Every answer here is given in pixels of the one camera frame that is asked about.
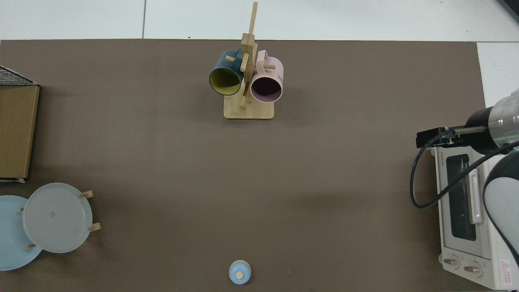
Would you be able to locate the small blue round thing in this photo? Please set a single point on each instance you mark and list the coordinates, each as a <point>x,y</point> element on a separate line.
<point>239,272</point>

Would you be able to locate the dark grey panel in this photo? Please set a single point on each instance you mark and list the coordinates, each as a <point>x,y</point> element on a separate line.
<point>511,7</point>

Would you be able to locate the brown table cloth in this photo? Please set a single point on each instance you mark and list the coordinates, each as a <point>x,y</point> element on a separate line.
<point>202,182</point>

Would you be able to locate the light blue plate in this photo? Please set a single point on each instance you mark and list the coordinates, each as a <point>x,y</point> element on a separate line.
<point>12,243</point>

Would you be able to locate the wooden plate rack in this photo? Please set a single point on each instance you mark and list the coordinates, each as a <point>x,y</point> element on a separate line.
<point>94,227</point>

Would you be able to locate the wooden cup stand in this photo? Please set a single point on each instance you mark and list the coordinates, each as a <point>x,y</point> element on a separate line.
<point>248,110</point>

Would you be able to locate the pale toaster oven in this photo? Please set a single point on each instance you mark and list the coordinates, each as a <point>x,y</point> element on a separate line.
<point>458,227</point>

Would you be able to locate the teal cup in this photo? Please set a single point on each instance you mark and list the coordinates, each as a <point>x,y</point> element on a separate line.
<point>221,65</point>

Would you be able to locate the grey plate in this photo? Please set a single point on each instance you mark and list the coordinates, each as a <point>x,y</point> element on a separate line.
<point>56,219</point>

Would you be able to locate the pink cup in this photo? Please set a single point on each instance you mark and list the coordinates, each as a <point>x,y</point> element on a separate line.
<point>267,73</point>

